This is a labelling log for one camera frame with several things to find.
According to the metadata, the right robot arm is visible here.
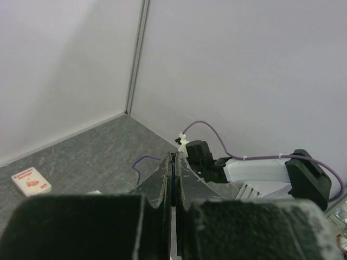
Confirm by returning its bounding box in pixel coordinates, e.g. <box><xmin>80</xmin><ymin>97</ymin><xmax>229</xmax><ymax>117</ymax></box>
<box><xmin>185</xmin><ymin>140</ymin><xmax>332</xmax><ymax>211</ymax></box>

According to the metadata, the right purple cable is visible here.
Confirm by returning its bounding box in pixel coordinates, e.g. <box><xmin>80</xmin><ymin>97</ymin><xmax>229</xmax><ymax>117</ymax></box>
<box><xmin>181</xmin><ymin>120</ymin><xmax>346</xmax><ymax>203</ymax></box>

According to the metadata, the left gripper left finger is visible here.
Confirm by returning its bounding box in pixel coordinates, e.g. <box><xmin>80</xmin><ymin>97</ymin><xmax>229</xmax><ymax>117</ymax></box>
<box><xmin>1</xmin><ymin>154</ymin><xmax>172</xmax><ymax>259</ymax></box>

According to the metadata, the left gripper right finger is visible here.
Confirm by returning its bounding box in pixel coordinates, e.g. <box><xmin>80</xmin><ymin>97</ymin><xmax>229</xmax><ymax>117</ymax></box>
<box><xmin>175</xmin><ymin>153</ymin><xmax>342</xmax><ymax>259</ymax></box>

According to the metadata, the blue wire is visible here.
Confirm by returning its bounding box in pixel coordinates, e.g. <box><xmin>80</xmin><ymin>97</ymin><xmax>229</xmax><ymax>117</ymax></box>
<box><xmin>132</xmin><ymin>154</ymin><xmax>176</xmax><ymax>201</ymax></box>

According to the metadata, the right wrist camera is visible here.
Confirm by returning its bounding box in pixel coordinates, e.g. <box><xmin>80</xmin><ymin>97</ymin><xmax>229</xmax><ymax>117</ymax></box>
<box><xmin>175</xmin><ymin>133</ymin><xmax>189</xmax><ymax>157</ymax></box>

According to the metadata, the white sponge box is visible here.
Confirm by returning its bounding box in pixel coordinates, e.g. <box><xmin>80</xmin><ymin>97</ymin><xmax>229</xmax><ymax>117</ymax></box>
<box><xmin>11</xmin><ymin>167</ymin><xmax>52</xmax><ymax>197</ymax></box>

